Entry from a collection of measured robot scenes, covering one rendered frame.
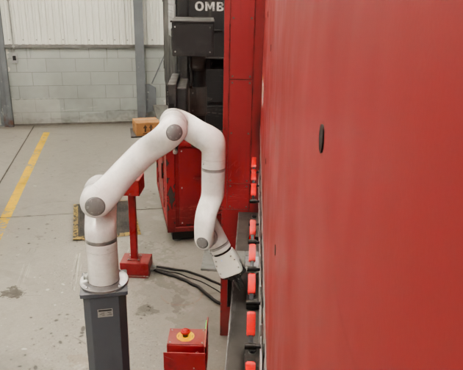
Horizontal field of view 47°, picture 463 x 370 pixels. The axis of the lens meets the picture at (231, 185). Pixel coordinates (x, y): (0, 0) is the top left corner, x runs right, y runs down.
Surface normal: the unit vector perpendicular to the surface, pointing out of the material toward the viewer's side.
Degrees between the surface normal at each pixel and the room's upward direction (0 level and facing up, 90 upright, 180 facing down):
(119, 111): 90
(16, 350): 0
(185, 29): 90
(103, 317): 90
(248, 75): 90
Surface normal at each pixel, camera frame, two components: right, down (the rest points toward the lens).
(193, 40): 0.04, 0.33
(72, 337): 0.02, -0.94
